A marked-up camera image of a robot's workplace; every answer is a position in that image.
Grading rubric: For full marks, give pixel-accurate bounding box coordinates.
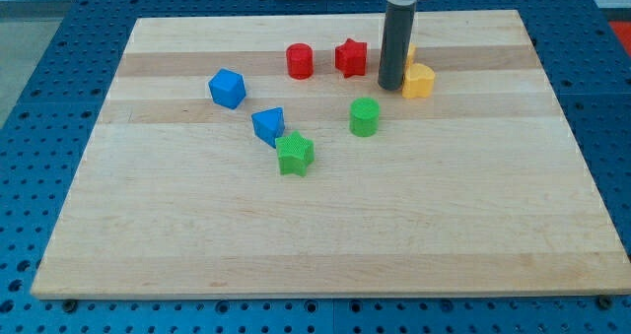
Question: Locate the blue cube block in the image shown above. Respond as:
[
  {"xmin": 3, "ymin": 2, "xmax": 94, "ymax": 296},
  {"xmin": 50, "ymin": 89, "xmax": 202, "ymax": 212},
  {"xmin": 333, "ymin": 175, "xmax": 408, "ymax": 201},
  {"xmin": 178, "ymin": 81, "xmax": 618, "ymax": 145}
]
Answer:
[{"xmin": 208, "ymin": 68, "xmax": 246, "ymax": 109}]

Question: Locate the green star block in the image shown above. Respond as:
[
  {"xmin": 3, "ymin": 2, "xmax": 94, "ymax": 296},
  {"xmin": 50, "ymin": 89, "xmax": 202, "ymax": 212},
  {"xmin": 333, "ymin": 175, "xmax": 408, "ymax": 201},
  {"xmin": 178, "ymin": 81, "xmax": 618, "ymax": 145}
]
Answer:
[{"xmin": 275, "ymin": 131, "xmax": 315, "ymax": 176}]

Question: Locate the blue triangle block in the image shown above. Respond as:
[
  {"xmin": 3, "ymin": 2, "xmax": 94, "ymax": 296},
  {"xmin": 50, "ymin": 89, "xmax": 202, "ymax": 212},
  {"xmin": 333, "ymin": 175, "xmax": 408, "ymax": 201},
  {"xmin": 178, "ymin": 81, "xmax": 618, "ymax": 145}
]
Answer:
[{"xmin": 251, "ymin": 107, "xmax": 285, "ymax": 148}]

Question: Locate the green cylinder block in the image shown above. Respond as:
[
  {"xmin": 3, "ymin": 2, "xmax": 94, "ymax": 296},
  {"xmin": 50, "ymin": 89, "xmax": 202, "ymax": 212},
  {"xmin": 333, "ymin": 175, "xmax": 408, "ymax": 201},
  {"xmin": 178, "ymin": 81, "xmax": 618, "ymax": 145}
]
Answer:
[{"xmin": 349, "ymin": 97, "xmax": 381, "ymax": 137}]

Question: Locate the wooden board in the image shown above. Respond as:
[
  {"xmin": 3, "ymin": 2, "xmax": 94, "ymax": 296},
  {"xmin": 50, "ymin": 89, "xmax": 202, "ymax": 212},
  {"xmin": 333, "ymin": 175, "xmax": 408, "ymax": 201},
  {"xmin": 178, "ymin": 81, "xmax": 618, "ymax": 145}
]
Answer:
[{"xmin": 32, "ymin": 10, "xmax": 630, "ymax": 300}]

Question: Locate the red cylinder block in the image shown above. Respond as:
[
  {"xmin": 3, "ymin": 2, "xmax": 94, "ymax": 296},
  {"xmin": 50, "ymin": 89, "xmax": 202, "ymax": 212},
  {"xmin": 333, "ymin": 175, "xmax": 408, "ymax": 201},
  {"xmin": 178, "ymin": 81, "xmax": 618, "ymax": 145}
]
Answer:
[{"xmin": 286, "ymin": 42, "xmax": 314, "ymax": 80}]

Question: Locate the red star block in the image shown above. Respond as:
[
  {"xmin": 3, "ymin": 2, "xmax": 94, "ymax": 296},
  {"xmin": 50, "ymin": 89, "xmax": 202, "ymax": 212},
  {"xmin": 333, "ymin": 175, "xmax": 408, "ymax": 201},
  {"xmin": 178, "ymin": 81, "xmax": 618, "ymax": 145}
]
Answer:
[{"xmin": 334, "ymin": 38, "xmax": 368, "ymax": 78}]

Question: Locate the yellow heart block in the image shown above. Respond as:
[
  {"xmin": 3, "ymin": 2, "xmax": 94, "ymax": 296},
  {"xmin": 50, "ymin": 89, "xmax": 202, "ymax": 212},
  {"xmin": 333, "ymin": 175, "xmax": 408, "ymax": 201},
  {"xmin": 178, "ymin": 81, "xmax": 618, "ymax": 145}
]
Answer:
[{"xmin": 402, "ymin": 63, "xmax": 436, "ymax": 99}]

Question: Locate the yellow block behind pusher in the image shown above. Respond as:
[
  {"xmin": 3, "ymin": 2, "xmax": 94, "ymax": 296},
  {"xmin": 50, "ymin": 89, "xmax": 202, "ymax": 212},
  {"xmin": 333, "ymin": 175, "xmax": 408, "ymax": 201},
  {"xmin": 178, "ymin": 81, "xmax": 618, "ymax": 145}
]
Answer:
[{"xmin": 405, "ymin": 43, "xmax": 416, "ymax": 68}]

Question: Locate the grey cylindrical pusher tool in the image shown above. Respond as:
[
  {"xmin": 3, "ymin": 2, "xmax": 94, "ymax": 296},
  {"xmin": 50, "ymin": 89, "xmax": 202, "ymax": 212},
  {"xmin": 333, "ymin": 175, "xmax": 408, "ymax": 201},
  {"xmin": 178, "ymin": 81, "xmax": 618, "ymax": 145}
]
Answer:
[{"xmin": 378, "ymin": 3, "xmax": 416, "ymax": 91}]

